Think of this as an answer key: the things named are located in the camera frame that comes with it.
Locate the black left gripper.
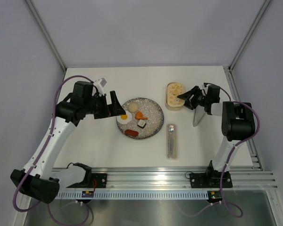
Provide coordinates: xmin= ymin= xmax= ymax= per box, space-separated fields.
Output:
xmin=83 ymin=91 xmax=125 ymax=119

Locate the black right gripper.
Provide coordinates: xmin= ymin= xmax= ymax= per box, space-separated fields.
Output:
xmin=177 ymin=85 xmax=209 ymax=110

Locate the beige patterned lunch box lid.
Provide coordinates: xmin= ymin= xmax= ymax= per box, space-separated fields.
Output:
xmin=166 ymin=82 xmax=185 ymax=107

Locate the beige lunch box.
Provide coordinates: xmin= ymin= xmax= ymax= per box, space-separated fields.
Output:
xmin=165 ymin=90 xmax=184 ymax=111

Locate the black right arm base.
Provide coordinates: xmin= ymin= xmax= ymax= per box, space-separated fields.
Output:
xmin=184 ymin=161 xmax=233 ymax=189

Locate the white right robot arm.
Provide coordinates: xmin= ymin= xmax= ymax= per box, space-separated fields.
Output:
xmin=177 ymin=83 xmax=257 ymax=186

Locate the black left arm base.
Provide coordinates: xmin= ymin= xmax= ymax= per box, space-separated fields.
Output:
xmin=67 ymin=162 xmax=108 ymax=188

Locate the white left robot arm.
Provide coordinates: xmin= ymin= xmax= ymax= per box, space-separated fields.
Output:
xmin=10 ymin=78 xmax=125 ymax=204

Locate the fried egg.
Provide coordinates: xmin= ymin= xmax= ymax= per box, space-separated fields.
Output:
xmin=117 ymin=111 xmax=133 ymax=125

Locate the white steamed bun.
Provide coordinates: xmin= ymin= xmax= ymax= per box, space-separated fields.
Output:
xmin=128 ymin=103 xmax=139 ymax=113

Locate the orange chicken drumstick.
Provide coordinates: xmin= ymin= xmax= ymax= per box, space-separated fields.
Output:
xmin=135 ymin=111 xmax=148 ymax=120

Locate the red bacon strip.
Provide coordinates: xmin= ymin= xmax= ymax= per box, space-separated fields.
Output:
xmin=125 ymin=129 xmax=139 ymax=137

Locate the sushi roll white centre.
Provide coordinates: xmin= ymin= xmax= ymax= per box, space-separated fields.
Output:
xmin=137 ymin=120 xmax=147 ymax=129

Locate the speckled ceramic plate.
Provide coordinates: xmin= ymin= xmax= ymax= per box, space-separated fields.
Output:
xmin=116 ymin=97 xmax=165 ymax=140

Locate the clear cutlery case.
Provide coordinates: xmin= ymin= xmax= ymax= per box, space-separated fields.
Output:
xmin=166 ymin=124 xmax=178 ymax=160

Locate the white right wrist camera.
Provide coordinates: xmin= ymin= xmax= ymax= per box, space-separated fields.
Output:
xmin=201 ymin=82 xmax=210 ymax=92

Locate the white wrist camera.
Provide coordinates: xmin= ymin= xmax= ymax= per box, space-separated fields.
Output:
xmin=201 ymin=82 xmax=210 ymax=92
xmin=93 ymin=78 xmax=107 ymax=96

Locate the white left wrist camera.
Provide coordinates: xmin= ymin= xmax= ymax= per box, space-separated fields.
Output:
xmin=93 ymin=78 xmax=107 ymax=96

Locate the aluminium rail frame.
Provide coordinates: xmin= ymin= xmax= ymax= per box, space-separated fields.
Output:
xmin=52 ymin=65 xmax=278 ymax=191

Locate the white slotted cable duct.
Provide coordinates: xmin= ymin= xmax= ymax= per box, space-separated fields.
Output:
xmin=55 ymin=190 xmax=208 ymax=200

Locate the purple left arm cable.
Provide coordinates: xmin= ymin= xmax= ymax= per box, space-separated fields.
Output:
xmin=13 ymin=75 xmax=95 ymax=225

